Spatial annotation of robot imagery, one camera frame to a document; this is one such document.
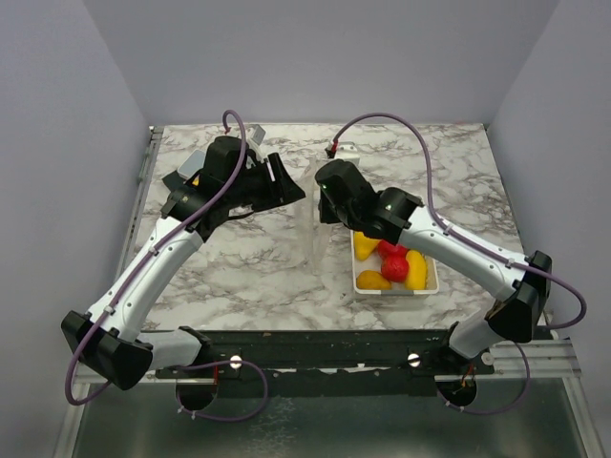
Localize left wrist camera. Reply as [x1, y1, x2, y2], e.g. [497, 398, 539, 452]
[247, 124, 266, 149]

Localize grey plastic box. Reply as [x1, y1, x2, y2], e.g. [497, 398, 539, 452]
[177, 150, 206, 179]

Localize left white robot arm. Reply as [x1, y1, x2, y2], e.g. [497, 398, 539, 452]
[61, 135, 306, 390]

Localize aluminium rail frame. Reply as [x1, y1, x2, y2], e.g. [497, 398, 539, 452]
[53, 126, 164, 457]

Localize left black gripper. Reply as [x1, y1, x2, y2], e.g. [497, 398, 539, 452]
[226, 152, 306, 212]

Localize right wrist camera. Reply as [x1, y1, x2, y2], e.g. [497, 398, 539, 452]
[327, 142, 361, 166]

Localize white plastic basket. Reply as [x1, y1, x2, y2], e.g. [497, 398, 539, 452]
[351, 231, 439, 296]

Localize red strawberry toy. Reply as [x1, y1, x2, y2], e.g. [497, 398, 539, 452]
[380, 255, 410, 282]

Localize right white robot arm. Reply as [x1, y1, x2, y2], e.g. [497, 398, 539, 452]
[315, 159, 551, 373]

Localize yellow orange mango toy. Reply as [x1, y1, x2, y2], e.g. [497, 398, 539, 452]
[356, 270, 392, 290]

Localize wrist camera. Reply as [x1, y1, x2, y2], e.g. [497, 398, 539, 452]
[327, 142, 361, 166]
[247, 124, 266, 149]

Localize yellow lemon toy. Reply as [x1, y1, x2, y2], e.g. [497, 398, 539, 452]
[405, 250, 428, 291]

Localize red apple toy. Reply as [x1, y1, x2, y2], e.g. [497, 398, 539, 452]
[376, 240, 409, 260]

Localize clear zip top bag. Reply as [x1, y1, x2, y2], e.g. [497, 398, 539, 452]
[294, 156, 331, 284]

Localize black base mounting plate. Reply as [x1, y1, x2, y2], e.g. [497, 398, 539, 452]
[156, 329, 494, 397]

